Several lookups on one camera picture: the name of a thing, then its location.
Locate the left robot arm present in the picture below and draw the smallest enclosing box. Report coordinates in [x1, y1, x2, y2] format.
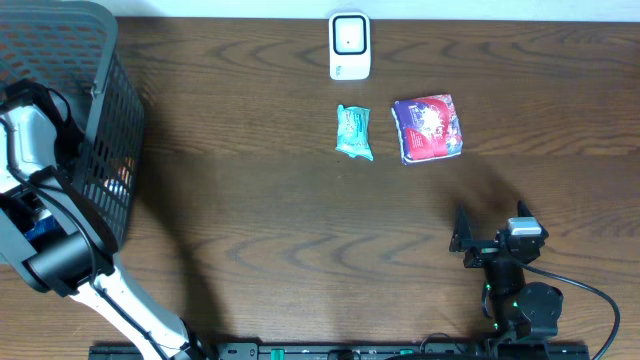
[1, 79, 218, 359]

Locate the grey plastic mesh basket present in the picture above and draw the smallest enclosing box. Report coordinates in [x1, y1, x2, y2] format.
[0, 0, 146, 296]

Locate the blue snack bar wrapper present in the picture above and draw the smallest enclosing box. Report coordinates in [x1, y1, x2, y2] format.
[22, 210, 62, 242]

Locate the red purple snack packet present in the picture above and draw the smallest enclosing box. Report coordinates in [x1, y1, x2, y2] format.
[391, 94, 463, 165]

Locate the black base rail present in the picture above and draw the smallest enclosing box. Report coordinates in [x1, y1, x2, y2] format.
[88, 340, 592, 360]

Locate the teal wet wipes packet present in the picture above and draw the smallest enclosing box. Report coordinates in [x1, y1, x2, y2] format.
[336, 104, 374, 161]

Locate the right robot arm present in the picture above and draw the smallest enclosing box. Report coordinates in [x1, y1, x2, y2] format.
[449, 201, 563, 359]

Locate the orange tissue packet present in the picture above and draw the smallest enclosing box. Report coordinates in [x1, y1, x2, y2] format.
[104, 157, 135, 199]

